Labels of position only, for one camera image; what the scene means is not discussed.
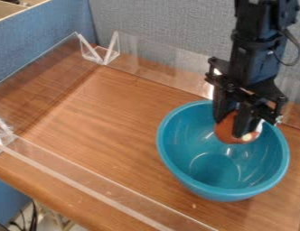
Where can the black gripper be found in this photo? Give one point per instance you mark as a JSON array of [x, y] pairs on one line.
[[243, 85]]

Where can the red white-spotted toy mushroom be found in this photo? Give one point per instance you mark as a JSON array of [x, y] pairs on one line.
[[223, 130]]

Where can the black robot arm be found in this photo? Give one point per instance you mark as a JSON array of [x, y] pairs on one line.
[[262, 20]]

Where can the blue plastic bowl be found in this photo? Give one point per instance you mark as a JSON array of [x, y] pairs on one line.
[[218, 171]]

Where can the clear acrylic back barrier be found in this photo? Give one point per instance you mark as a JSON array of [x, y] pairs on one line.
[[166, 64]]

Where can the clear acrylic barrier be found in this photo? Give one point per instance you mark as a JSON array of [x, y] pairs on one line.
[[166, 64], [123, 199]]

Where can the clear acrylic front barrier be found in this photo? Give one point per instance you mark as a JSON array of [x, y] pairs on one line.
[[123, 199]]

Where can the blue partition with wooden shelf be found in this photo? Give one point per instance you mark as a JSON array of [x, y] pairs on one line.
[[31, 32]]

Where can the clear acrylic corner bracket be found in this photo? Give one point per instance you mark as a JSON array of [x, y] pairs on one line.
[[98, 54]]

